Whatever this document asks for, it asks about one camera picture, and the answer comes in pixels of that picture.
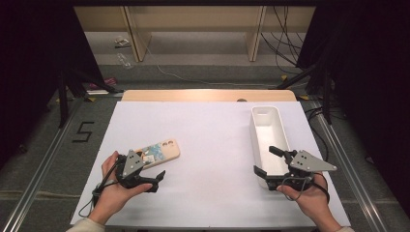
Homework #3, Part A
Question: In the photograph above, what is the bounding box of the metal floor rail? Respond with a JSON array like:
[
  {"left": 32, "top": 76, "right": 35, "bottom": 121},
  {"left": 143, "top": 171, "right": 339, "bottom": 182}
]
[
  {"left": 0, "top": 98, "right": 85, "bottom": 232},
  {"left": 308, "top": 100, "right": 390, "bottom": 232}
]

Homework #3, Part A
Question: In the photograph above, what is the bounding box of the white floor cable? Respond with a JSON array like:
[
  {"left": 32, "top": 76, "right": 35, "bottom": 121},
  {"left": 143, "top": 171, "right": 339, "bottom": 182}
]
[{"left": 144, "top": 44, "right": 278, "bottom": 88}]

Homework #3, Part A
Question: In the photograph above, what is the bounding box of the white plastic bin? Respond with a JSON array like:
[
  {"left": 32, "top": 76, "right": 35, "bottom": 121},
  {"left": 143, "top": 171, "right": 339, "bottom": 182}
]
[{"left": 249, "top": 105, "right": 299, "bottom": 189}]

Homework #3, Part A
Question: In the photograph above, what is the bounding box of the black metal stand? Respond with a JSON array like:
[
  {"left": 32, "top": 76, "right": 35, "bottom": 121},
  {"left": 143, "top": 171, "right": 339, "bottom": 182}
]
[
  {"left": 57, "top": 69, "right": 125, "bottom": 130},
  {"left": 276, "top": 62, "right": 334, "bottom": 126}
]

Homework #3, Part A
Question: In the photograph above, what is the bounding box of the pink object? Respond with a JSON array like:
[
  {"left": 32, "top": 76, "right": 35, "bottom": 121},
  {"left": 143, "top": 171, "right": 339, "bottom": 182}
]
[{"left": 89, "top": 76, "right": 118, "bottom": 90}]

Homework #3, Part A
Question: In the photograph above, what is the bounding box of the black curtain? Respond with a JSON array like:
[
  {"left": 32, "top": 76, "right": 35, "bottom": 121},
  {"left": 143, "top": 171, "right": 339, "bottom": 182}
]
[
  {"left": 0, "top": 0, "right": 105, "bottom": 168},
  {"left": 296, "top": 0, "right": 410, "bottom": 211}
]

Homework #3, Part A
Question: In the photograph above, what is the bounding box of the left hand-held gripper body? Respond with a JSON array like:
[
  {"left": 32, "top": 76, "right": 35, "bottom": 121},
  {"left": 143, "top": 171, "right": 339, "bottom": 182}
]
[{"left": 115, "top": 149, "right": 161, "bottom": 193}]

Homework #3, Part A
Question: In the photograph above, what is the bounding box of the black cable with grey loop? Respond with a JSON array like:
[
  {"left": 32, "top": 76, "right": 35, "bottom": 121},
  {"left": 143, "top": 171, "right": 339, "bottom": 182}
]
[{"left": 77, "top": 158, "right": 120, "bottom": 218}]

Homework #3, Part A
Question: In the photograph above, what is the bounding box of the clear plastic bottle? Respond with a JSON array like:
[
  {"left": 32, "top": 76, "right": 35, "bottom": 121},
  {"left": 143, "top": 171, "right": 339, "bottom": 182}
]
[{"left": 116, "top": 52, "right": 133, "bottom": 70}]

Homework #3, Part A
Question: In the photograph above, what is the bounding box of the beige wooden shelf unit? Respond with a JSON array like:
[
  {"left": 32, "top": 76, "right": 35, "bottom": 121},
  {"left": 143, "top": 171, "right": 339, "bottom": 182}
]
[{"left": 73, "top": 5, "right": 317, "bottom": 63}]

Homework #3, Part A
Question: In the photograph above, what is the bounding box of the beige printed phone case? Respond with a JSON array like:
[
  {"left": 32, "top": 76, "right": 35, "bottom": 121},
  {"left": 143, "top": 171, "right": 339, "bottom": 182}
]
[{"left": 132, "top": 138, "right": 181, "bottom": 170}]

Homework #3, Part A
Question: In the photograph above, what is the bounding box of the thin grey wire loop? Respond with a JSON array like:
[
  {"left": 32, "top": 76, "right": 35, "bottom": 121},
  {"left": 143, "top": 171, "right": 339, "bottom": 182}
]
[{"left": 280, "top": 176, "right": 307, "bottom": 202}]

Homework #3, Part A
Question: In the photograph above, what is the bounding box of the person's right hand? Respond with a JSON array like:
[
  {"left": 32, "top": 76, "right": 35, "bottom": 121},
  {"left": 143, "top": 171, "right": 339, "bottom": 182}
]
[{"left": 276, "top": 172, "right": 342, "bottom": 231}]

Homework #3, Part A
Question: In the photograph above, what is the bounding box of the white table sheet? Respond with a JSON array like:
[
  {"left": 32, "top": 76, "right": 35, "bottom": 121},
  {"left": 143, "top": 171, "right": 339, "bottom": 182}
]
[{"left": 70, "top": 101, "right": 352, "bottom": 228}]

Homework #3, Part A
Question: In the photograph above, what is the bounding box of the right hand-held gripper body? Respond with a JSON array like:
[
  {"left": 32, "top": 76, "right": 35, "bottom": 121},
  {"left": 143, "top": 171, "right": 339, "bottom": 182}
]
[{"left": 266, "top": 149, "right": 338, "bottom": 191}]

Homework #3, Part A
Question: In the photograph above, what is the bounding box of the person's left hand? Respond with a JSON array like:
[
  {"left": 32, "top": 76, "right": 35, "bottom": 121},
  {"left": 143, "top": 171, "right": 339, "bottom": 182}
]
[{"left": 88, "top": 150, "right": 154, "bottom": 225}]

